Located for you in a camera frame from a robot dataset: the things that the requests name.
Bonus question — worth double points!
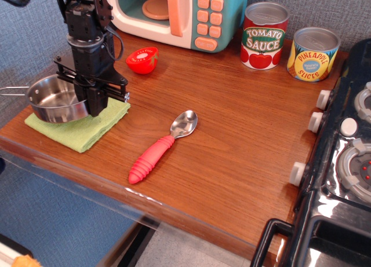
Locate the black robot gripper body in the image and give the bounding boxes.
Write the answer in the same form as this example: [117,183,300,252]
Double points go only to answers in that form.
[54,34,129,102]

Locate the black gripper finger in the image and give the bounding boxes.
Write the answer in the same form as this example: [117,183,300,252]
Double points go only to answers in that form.
[86,86,108,117]
[74,84,87,101]

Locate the small steel pot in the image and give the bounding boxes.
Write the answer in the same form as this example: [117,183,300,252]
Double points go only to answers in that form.
[1,75,89,123]

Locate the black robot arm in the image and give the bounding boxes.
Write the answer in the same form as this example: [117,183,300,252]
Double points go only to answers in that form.
[1,0,129,116]

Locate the yellow-green folded cloth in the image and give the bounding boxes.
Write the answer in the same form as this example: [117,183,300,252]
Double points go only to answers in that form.
[24,98,131,153]

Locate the red toy tomato half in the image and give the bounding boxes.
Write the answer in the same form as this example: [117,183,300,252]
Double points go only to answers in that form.
[126,47,159,75]

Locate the toy microwave oven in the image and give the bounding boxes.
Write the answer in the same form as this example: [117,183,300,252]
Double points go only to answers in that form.
[108,0,248,53]

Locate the orange striped object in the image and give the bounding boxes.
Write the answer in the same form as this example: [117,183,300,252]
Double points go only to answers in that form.
[1,235,41,267]

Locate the tomato sauce can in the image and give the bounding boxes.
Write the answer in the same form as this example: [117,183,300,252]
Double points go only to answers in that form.
[241,2,289,70]

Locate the pineapple slices can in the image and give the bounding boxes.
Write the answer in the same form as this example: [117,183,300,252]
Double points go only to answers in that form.
[286,27,341,82]

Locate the black toy stove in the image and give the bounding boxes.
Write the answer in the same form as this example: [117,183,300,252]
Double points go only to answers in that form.
[251,39,370,266]

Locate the red-handled metal spoon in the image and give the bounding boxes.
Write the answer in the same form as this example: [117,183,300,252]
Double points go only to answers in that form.
[128,110,198,184]

